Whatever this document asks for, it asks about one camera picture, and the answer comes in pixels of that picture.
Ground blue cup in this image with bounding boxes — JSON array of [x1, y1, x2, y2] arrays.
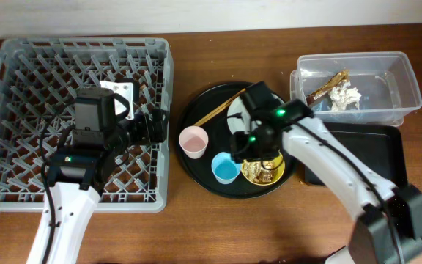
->
[[211, 152, 242, 185]]

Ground pink cup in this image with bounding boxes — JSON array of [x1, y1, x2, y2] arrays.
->
[[179, 126, 209, 159]]

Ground white tissue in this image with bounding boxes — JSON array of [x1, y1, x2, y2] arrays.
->
[[328, 81, 362, 111]]

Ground gold snack wrapper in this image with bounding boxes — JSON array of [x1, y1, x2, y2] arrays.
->
[[306, 70, 349, 106]]

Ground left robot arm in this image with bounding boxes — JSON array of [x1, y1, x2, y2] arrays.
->
[[27, 87, 169, 263]]

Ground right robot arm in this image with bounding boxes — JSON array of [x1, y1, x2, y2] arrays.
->
[[231, 81, 422, 263]]

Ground grey plastic dishwasher rack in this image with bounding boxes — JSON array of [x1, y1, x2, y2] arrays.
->
[[0, 37, 174, 213]]

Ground food scraps in bowl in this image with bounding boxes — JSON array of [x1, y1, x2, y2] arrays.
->
[[242, 161, 276, 184]]

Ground yellow bowl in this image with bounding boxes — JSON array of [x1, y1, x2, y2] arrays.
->
[[241, 153, 285, 186]]

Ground grey plate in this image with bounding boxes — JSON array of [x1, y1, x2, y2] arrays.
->
[[226, 89, 284, 147]]

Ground wooden chopstick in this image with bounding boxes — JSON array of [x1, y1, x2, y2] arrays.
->
[[196, 91, 243, 128], [193, 87, 247, 127]]

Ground round black tray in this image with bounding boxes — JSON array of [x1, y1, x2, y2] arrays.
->
[[175, 81, 300, 199]]

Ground black rectangular tray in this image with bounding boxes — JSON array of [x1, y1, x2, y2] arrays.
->
[[325, 122, 408, 188]]

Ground clear plastic bin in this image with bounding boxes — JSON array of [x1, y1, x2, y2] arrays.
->
[[289, 51, 422, 127]]

